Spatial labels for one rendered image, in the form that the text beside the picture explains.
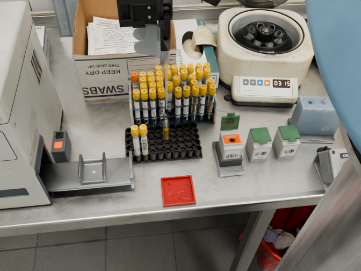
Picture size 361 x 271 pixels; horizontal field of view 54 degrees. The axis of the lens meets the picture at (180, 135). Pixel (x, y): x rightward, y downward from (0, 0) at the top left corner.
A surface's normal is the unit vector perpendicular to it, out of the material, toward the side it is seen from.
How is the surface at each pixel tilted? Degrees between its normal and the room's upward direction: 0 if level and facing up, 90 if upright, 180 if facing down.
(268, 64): 90
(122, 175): 0
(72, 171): 0
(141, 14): 90
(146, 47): 92
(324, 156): 90
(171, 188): 0
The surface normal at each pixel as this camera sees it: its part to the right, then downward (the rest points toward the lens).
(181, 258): 0.02, -0.63
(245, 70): -0.04, 0.77
